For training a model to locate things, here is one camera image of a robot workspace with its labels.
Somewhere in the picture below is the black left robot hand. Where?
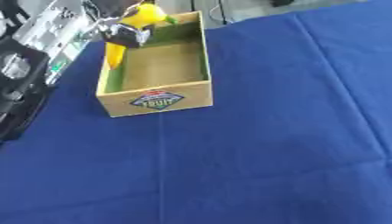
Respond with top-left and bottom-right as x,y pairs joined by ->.
82,0 -> 158,49

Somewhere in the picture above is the yellow toy banana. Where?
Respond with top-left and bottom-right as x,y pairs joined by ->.
104,3 -> 179,70

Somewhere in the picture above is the tan cardboard box green inside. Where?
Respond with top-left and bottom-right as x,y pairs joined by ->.
94,10 -> 214,118

